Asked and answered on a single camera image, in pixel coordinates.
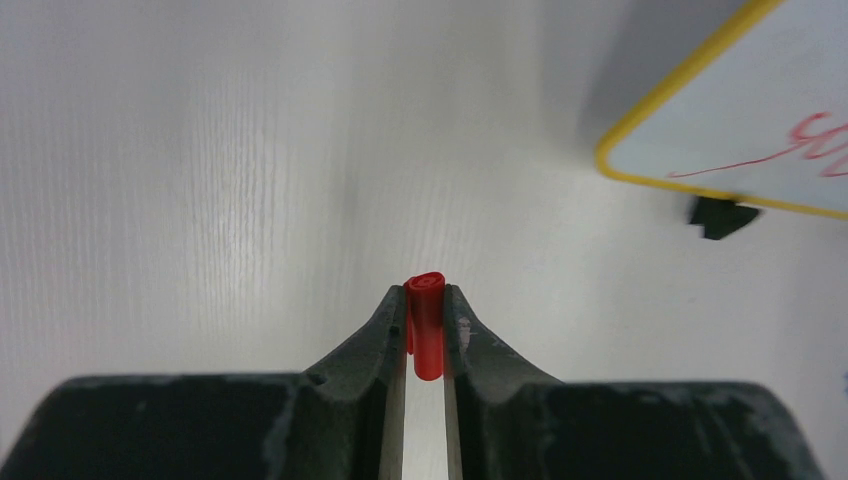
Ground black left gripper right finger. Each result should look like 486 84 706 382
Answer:
443 285 823 479

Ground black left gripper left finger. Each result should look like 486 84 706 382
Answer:
1 286 407 479

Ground red marker cap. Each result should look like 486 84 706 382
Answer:
404 272 446 381

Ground yellow framed whiteboard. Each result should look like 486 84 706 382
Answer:
595 1 847 219

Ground black whiteboard foot left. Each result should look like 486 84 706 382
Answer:
688 196 762 241

